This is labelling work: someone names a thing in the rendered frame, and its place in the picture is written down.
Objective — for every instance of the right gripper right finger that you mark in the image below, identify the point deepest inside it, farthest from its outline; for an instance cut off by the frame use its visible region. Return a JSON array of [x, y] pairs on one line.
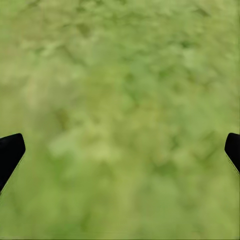
[[232, 148]]

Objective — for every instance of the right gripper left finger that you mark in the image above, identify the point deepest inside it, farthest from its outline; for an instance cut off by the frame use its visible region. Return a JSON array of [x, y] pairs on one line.
[[12, 149]]

